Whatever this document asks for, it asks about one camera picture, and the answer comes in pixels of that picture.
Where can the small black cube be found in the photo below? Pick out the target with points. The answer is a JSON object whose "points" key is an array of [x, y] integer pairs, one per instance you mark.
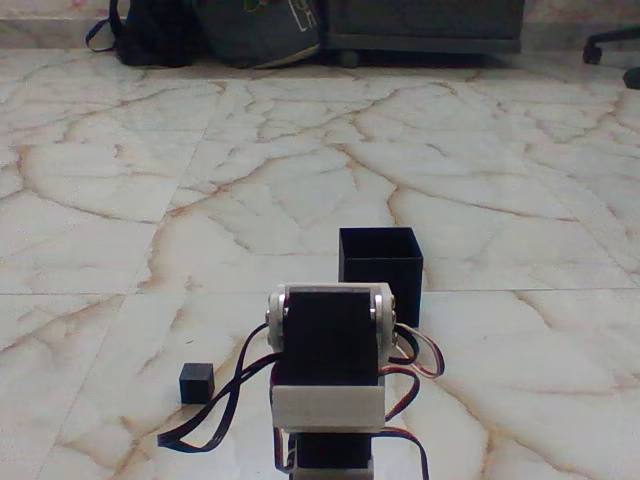
{"points": [[196, 384]]}

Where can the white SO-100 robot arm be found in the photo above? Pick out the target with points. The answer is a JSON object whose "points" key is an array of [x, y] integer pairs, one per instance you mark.
{"points": [[325, 340]]}

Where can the black box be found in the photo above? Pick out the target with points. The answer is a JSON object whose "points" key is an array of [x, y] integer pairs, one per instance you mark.
{"points": [[395, 280]]}

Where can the grey fabric bag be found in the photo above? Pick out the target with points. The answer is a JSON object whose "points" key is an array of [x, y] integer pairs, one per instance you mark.
{"points": [[250, 35]]}

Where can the black office chair leg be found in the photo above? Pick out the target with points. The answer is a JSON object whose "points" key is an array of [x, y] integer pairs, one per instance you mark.
{"points": [[607, 37]]}

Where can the black chair caster wheel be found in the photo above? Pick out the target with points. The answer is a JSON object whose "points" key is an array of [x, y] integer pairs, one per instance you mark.
{"points": [[633, 78]]}

